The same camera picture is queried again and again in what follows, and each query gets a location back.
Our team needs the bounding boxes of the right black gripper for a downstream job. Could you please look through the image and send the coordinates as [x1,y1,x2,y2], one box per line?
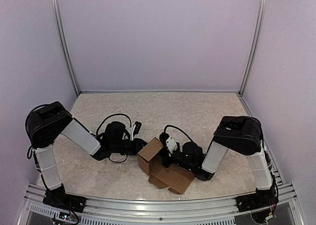
[153,145,195,173]

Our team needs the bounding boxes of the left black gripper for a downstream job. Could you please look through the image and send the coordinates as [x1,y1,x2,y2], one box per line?
[111,138,153,156]

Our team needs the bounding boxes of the brown cardboard box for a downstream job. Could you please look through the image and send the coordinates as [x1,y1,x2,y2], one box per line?
[137,137,195,195]

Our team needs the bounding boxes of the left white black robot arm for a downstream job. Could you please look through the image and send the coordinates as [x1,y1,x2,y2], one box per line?
[25,101,147,208]

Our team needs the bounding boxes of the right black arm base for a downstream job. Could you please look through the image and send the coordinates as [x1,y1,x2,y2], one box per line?
[236,185,279,212]

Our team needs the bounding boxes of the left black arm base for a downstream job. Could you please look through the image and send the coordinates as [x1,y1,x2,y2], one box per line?
[42,184,86,213]

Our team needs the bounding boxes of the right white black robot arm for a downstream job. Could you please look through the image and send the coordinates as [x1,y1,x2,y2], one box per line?
[159,116,275,207]

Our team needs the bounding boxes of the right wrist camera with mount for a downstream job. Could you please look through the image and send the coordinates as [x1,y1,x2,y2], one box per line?
[159,132,178,154]

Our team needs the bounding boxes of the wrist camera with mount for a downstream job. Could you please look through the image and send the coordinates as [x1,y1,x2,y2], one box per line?
[128,121,142,141]
[159,132,178,154]

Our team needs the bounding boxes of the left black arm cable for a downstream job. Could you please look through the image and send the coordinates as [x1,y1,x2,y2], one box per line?
[95,113,133,136]

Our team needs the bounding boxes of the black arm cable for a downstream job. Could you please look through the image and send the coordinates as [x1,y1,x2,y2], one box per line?
[164,125,192,143]
[95,113,133,136]

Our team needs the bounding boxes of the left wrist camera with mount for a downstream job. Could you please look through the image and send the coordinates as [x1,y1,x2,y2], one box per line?
[128,121,142,141]

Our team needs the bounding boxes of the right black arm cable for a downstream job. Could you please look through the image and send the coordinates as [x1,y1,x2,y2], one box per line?
[164,125,192,143]

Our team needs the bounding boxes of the front aluminium frame rail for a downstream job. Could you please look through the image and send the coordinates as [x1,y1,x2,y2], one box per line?
[14,183,307,225]

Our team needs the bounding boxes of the right aluminium corner post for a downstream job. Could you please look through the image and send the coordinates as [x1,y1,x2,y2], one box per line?
[238,0,267,98]

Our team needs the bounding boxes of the aluminium corner post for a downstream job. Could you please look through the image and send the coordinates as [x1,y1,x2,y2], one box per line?
[51,0,81,97]
[238,0,267,98]

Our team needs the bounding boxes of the left aluminium corner post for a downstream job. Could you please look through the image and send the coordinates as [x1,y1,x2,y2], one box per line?
[51,0,81,97]

